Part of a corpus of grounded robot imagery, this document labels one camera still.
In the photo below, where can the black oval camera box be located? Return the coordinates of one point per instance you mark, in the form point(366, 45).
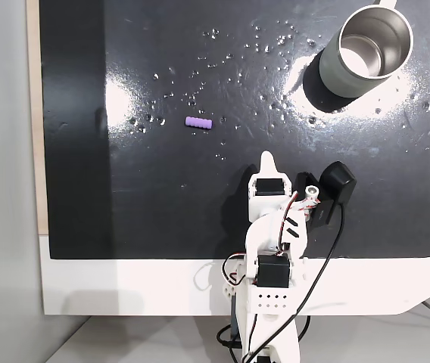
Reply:
point(338, 183)

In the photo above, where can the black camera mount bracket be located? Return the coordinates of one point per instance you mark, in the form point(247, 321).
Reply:
point(323, 215)

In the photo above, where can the purple ribbed pen grip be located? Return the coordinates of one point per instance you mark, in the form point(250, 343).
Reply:
point(198, 123)

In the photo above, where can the black rubber mat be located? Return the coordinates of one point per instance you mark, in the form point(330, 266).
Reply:
point(200, 196)

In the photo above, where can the beige wooden board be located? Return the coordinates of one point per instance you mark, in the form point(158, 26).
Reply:
point(35, 113)

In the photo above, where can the grey-green steel mug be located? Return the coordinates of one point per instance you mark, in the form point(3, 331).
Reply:
point(336, 72)

